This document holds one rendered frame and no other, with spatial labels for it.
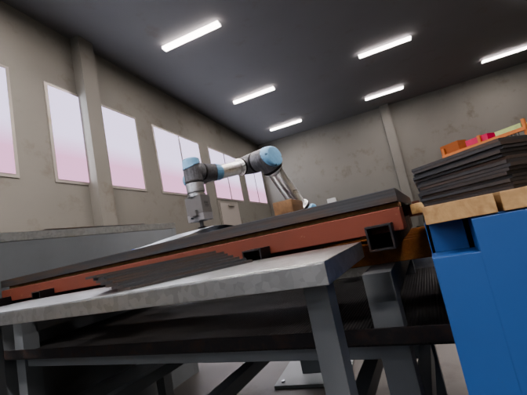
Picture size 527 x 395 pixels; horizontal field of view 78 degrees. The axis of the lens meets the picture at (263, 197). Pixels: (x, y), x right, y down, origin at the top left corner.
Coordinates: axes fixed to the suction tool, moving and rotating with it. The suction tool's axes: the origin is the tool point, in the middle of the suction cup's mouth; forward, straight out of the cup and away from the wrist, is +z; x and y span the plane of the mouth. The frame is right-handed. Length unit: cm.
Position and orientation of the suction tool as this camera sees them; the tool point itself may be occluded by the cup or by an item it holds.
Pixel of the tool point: (203, 232)
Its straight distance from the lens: 137.2
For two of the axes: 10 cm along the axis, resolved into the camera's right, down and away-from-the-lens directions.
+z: 2.0, 9.7, -1.3
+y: 8.7, -2.4, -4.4
